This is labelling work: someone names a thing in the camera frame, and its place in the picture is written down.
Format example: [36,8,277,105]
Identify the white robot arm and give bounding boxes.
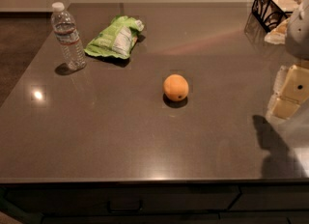
[267,0,309,120]

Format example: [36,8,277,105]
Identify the black drawer handle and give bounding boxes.
[106,200,143,214]

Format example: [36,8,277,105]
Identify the snack packets in basket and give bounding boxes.
[263,0,303,44]

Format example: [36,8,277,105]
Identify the orange fruit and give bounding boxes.
[163,74,189,101]

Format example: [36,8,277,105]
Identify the clear plastic water bottle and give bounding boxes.
[51,2,86,71]

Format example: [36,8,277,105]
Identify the dark cabinet drawer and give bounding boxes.
[5,185,239,216]

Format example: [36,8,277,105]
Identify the green chip bag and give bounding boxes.
[84,15,145,60]

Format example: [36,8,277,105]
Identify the black wire basket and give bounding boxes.
[251,0,303,32]

